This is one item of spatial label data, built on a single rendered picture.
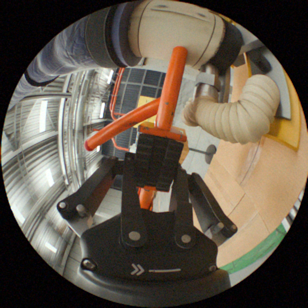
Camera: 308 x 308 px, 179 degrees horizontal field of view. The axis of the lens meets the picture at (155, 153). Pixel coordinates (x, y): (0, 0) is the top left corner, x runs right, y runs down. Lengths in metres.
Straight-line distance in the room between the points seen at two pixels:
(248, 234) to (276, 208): 0.54
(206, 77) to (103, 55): 0.16
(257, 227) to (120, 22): 0.88
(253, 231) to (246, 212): 0.17
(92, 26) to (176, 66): 0.14
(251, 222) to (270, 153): 0.56
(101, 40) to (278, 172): 0.39
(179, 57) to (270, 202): 0.32
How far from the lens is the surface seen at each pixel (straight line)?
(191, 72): 1.28
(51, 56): 0.28
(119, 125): 0.16
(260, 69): 0.17
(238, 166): 0.37
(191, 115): 0.18
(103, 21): 0.17
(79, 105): 5.84
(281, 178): 0.29
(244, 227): 0.83
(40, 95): 1.94
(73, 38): 0.21
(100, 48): 0.18
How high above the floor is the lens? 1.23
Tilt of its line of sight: 4 degrees down
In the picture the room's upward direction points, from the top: 78 degrees counter-clockwise
